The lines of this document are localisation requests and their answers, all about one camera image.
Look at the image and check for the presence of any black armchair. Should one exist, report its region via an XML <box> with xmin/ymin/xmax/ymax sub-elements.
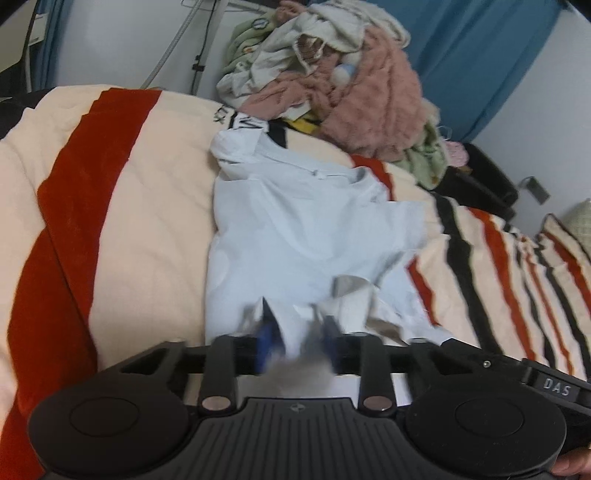
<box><xmin>434</xmin><ymin>143</ymin><xmax>519</xmax><ymax>221</ymax></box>

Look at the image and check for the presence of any striped pillow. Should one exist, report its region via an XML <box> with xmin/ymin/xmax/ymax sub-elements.
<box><xmin>538</xmin><ymin>214</ymin><xmax>590</xmax><ymax>304</ymax></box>

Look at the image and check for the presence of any blue curtain left side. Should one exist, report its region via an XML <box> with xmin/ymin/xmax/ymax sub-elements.
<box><xmin>31</xmin><ymin>0</ymin><xmax>73</xmax><ymax>90</ymax></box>

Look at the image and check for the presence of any striped red black cream blanket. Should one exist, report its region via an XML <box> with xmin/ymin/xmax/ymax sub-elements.
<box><xmin>1</xmin><ymin>85</ymin><xmax>590</xmax><ymax>479</ymax></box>

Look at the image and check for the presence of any blue curtain right side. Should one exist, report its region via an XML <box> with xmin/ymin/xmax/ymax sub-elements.
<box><xmin>375</xmin><ymin>0</ymin><xmax>565</xmax><ymax>142</ymax></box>

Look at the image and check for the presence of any white garment steamer stand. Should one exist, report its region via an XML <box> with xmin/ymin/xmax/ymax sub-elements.
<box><xmin>140</xmin><ymin>1</ymin><xmax>229</xmax><ymax>95</ymax></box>

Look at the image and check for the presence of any pink fluffy blanket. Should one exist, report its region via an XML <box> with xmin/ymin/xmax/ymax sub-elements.
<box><xmin>240</xmin><ymin>26</ymin><xmax>427</xmax><ymax>161</ymax></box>

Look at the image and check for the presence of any cream white garment pile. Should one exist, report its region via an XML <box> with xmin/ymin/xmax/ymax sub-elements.
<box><xmin>216</xmin><ymin>1</ymin><xmax>411</xmax><ymax>108</ymax></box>

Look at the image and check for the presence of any light green patterned blanket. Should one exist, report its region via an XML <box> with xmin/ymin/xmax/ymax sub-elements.
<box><xmin>216</xmin><ymin>18</ymin><xmax>450</xmax><ymax>191</ymax></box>

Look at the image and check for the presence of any person's right hand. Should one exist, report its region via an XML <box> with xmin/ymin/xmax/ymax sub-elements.
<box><xmin>552</xmin><ymin>448</ymin><xmax>591</xmax><ymax>480</ymax></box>

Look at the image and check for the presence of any white t-shirt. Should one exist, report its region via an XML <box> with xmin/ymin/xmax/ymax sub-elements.
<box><xmin>203</xmin><ymin>124</ymin><xmax>456</xmax><ymax>400</ymax></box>

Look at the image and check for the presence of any cream quilted headboard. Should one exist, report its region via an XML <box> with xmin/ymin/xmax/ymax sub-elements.
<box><xmin>564</xmin><ymin>199</ymin><xmax>591</xmax><ymax>255</ymax></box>

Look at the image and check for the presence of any blue curtain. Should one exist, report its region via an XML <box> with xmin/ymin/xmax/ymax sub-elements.
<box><xmin>375</xmin><ymin>0</ymin><xmax>565</xmax><ymax>142</ymax></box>
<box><xmin>31</xmin><ymin>0</ymin><xmax>73</xmax><ymax>90</ymax></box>

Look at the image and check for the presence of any black wall power socket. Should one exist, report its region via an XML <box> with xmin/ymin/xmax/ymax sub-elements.
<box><xmin>518</xmin><ymin>176</ymin><xmax>551</xmax><ymax>205</ymax></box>

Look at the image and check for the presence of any small pink garment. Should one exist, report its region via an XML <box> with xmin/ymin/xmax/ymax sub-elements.
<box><xmin>445</xmin><ymin>140</ymin><xmax>469</xmax><ymax>168</ymax></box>

